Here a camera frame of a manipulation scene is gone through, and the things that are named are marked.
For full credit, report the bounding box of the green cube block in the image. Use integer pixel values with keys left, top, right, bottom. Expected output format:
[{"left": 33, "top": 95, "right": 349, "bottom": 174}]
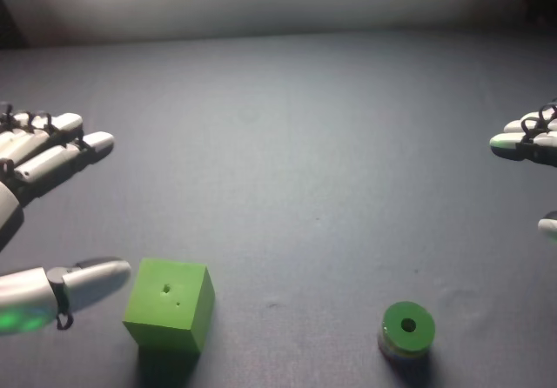
[{"left": 122, "top": 257, "right": 216, "bottom": 355}]

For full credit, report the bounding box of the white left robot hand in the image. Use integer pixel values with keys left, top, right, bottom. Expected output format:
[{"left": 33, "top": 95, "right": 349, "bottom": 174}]
[{"left": 0, "top": 100, "right": 132, "bottom": 338}]

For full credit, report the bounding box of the green cylinder with hole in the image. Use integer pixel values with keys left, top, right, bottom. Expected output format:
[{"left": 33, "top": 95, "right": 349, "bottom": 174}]
[{"left": 376, "top": 300, "right": 437, "bottom": 361}]

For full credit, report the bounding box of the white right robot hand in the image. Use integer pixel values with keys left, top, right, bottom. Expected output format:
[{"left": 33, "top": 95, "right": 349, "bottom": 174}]
[{"left": 489, "top": 98, "right": 557, "bottom": 246}]

